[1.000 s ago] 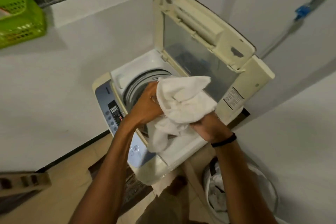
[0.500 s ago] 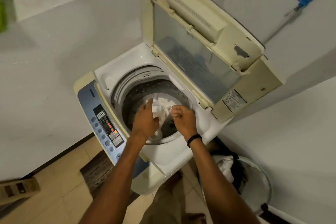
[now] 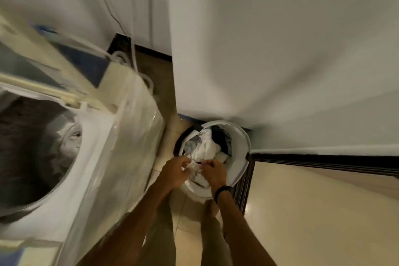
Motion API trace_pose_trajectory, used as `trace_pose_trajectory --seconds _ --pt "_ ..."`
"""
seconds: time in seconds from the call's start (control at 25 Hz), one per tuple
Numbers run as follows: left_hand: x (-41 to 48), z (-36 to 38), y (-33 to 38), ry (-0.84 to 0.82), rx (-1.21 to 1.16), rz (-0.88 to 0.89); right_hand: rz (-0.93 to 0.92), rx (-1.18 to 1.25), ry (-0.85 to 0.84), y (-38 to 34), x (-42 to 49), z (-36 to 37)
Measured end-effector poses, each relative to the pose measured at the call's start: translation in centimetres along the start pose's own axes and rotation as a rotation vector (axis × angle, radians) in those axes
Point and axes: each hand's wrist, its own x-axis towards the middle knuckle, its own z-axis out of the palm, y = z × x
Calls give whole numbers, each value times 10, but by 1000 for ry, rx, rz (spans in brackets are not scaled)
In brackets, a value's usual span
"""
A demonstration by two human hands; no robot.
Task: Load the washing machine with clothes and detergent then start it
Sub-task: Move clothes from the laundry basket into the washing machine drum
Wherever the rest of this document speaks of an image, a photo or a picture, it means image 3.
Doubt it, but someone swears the person's left hand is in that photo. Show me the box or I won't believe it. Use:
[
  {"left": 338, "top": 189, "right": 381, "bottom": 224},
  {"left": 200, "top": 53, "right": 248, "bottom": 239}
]
[{"left": 159, "top": 155, "right": 191, "bottom": 193}]

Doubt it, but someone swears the person's right hand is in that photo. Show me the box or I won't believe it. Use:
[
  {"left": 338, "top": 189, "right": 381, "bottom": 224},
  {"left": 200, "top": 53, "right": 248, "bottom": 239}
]
[{"left": 201, "top": 159, "right": 228, "bottom": 196}]

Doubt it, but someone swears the white clothes item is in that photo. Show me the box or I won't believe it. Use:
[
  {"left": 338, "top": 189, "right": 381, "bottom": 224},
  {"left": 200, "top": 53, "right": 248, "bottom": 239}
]
[{"left": 184, "top": 128, "right": 222, "bottom": 179}]

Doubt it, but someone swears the white and blue washing machine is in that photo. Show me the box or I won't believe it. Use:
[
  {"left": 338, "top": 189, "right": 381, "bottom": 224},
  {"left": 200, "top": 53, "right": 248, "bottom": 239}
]
[{"left": 0, "top": 10, "right": 166, "bottom": 266}]

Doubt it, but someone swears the person's right forearm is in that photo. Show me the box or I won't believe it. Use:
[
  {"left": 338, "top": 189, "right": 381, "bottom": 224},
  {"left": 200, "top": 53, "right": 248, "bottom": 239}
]
[{"left": 215, "top": 192, "right": 278, "bottom": 266}]

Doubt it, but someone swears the person's left forearm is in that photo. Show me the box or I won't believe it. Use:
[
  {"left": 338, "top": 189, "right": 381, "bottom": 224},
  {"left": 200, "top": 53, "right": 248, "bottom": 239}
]
[{"left": 79, "top": 181, "right": 175, "bottom": 266}]

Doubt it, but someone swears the white mesh laundry basket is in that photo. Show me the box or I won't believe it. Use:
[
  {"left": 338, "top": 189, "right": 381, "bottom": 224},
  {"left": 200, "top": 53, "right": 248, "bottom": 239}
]
[{"left": 173, "top": 120, "right": 251, "bottom": 200}]

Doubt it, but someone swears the person's right leg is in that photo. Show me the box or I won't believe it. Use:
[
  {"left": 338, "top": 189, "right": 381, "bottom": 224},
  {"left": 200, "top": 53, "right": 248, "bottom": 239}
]
[{"left": 201, "top": 200, "right": 233, "bottom": 266}]

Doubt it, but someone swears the black wristband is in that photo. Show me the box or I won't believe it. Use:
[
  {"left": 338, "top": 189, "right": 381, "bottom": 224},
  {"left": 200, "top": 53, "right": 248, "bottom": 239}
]
[{"left": 214, "top": 185, "right": 232, "bottom": 204}]

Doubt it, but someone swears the black sliding door frame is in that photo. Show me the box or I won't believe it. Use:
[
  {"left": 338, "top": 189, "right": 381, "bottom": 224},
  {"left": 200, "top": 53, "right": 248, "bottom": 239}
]
[{"left": 234, "top": 152, "right": 399, "bottom": 213}]

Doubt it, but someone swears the dark power cable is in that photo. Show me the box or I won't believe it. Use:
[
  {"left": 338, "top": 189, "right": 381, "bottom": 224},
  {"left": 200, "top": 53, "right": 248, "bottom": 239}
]
[{"left": 93, "top": 0, "right": 131, "bottom": 46}]

